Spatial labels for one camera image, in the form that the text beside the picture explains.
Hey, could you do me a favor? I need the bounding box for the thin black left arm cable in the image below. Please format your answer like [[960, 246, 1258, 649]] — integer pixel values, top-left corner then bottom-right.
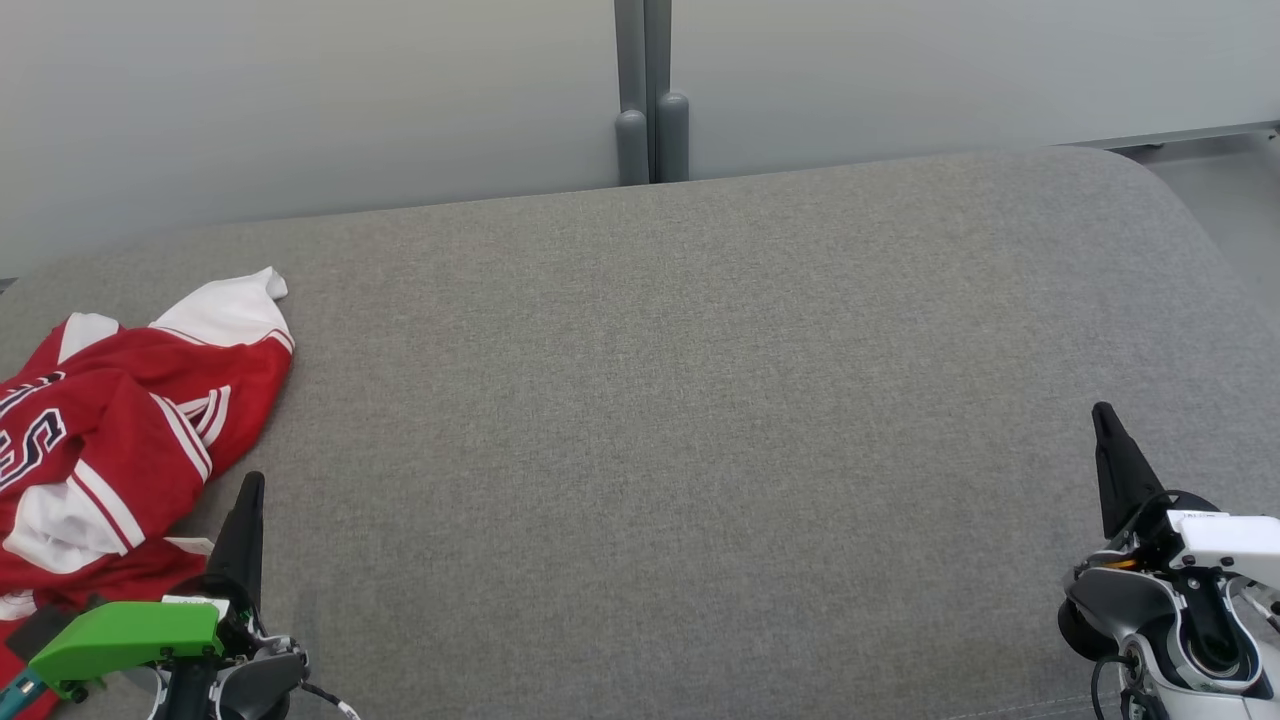
[[298, 680, 361, 720]]

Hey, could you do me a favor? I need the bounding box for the teal cable connector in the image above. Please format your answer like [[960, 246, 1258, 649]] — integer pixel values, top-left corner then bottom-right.
[[0, 672, 47, 714]]

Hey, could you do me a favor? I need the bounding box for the grey fabric sofa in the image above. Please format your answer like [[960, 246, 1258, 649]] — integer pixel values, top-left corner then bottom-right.
[[0, 145, 1280, 720]]

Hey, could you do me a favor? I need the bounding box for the red white sports jersey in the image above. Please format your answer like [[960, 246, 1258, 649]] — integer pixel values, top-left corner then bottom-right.
[[0, 266, 296, 720]]

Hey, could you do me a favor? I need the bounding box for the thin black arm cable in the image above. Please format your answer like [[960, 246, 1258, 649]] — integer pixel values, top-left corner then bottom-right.
[[298, 680, 361, 720], [1088, 650, 1151, 720]]

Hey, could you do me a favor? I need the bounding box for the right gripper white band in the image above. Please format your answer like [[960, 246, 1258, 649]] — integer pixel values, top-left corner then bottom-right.
[[1091, 401, 1280, 591]]

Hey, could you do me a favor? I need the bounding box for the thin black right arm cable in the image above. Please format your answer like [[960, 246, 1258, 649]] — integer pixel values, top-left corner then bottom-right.
[[1088, 650, 1151, 720]]

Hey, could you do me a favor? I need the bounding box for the grey partition base rail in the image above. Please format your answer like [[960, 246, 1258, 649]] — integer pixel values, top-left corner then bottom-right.
[[1085, 121, 1280, 152]]

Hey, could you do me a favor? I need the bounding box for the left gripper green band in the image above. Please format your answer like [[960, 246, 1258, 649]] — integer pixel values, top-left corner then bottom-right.
[[28, 471, 267, 700]]

